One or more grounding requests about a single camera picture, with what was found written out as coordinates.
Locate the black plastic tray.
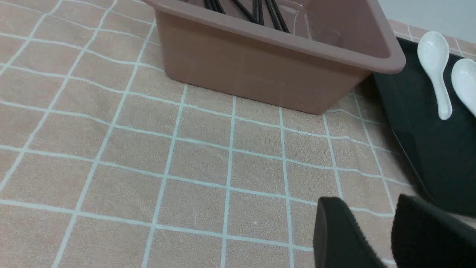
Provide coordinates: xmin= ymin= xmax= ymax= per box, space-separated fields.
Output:
xmin=373 ymin=37 xmax=476 ymax=217

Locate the black chopstick in bin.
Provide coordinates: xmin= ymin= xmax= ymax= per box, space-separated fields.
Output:
xmin=271 ymin=0 xmax=289 ymax=33
xmin=232 ymin=0 xmax=259 ymax=24
xmin=204 ymin=0 xmax=226 ymax=14
xmin=265 ymin=0 xmax=282 ymax=31
xmin=255 ymin=0 xmax=264 ymax=26

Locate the pink checkered tablecloth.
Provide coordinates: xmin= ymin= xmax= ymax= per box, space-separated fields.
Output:
xmin=0 ymin=0 xmax=476 ymax=268

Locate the pink plastic bin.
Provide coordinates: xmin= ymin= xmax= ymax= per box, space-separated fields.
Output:
xmin=146 ymin=0 xmax=406 ymax=115

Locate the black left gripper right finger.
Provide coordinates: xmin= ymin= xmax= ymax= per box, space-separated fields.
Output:
xmin=391 ymin=194 xmax=476 ymax=268

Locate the white ceramic spoon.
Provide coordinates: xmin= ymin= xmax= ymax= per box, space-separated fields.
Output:
xmin=418 ymin=32 xmax=453 ymax=120
xmin=451 ymin=58 xmax=476 ymax=117

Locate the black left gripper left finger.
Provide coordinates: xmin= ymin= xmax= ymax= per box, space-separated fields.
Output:
xmin=313 ymin=197 xmax=386 ymax=268

